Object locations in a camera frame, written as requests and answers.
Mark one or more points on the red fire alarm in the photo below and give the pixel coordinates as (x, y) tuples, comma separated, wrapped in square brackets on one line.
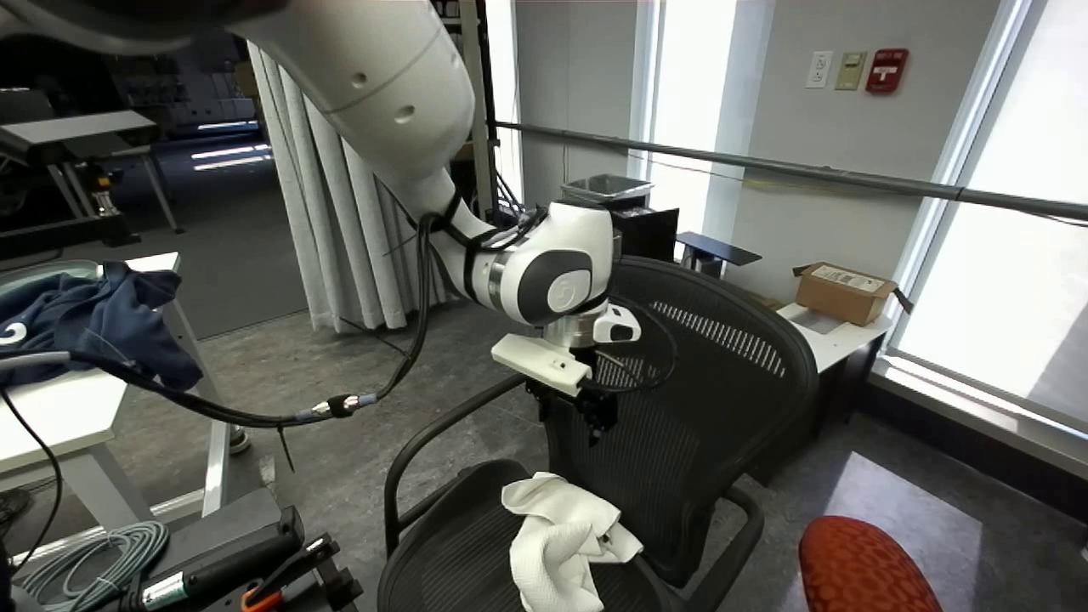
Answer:
[(887, 72)]

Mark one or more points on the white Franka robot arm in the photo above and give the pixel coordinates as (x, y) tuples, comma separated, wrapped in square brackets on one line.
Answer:
[(374, 80)]

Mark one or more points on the white folded panels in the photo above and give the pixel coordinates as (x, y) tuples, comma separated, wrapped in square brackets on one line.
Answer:
[(328, 249)]

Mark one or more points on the brown cardboard box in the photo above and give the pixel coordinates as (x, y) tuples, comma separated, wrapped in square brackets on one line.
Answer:
[(842, 292)]

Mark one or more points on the white light switch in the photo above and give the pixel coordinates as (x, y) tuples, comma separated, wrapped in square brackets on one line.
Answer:
[(819, 68)]

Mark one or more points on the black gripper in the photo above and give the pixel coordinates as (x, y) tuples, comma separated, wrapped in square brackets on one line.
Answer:
[(595, 416)]

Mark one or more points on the red round stool cushion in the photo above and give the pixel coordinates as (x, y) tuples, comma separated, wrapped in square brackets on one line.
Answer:
[(862, 567)]

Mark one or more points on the grey folding table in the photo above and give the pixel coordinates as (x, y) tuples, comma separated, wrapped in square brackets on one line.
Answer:
[(73, 131)]

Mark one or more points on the long grey metal rod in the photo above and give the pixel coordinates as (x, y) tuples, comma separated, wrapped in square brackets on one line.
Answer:
[(862, 178)]

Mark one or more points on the dark blue cloth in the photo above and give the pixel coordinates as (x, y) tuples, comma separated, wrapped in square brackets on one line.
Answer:
[(105, 318)]

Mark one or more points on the black orange clamp tool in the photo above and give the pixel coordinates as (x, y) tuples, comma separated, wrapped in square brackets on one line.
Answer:
[(300, 572)]

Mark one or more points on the black mesh office chair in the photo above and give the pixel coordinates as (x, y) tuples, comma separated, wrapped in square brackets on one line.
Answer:
[(701, 442)]

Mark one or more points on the beige wall thermostat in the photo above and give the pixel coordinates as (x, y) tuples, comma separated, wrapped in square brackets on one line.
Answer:
[(851, 72)]

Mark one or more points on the black case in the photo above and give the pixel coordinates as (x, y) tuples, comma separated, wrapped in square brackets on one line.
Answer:
[(217, 545)]

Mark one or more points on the white waffle towel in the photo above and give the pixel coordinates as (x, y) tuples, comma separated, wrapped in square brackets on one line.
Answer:
[(557, 531)]

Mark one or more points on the white low table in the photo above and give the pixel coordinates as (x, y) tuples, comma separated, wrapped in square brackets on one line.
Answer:
[(833, 337)]

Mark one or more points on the black bin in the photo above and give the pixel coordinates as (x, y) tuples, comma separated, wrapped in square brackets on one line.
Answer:
[(646, 227)]

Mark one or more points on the dark blue small bench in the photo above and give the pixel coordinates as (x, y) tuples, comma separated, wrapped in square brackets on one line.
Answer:
[(715, 249)]

